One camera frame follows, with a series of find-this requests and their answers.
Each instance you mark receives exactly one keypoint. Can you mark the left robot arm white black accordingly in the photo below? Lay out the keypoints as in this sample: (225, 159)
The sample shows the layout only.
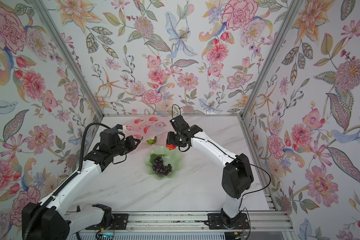
(48, 219)

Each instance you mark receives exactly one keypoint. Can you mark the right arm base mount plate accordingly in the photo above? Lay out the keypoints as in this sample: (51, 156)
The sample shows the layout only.
(221, 221)

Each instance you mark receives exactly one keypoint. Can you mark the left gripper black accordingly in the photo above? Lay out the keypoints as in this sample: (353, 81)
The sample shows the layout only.
(130, 140)

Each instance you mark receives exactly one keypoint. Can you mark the red strawberry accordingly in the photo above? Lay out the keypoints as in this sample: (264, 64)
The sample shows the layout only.
(171, 147)

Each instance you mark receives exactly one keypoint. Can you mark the left aluminium corner post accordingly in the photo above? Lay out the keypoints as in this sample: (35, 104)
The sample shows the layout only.
(51, 27)

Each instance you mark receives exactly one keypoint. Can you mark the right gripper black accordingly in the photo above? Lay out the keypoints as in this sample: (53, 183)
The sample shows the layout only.
(170, 139)

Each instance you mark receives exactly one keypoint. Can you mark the aluminium corner post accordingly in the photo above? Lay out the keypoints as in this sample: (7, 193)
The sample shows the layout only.
(291, 13)
(51, 27)

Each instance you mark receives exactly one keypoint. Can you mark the light green fruit plate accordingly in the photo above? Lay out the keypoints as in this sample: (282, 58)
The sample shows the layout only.
(173, 157)

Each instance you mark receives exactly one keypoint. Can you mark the right aluminium corner post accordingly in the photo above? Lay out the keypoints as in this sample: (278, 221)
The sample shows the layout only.
(291, 13)

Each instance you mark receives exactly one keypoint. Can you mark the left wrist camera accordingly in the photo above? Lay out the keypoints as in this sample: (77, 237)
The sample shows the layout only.
(120, 128)

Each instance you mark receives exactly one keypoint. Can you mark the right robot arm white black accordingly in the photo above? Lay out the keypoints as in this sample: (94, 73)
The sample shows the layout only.
(237, 176)

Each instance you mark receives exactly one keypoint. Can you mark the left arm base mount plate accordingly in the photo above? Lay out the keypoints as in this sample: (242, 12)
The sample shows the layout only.
(115, 221)

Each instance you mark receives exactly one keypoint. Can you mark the dark purple grape bunch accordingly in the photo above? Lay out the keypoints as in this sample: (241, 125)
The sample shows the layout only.
(160, 168)

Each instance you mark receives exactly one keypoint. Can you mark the pink plastic bag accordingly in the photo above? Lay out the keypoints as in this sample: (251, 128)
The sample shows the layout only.
(144, 128)

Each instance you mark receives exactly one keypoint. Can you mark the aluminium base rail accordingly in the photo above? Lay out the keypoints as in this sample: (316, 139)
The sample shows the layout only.
(255, 221)

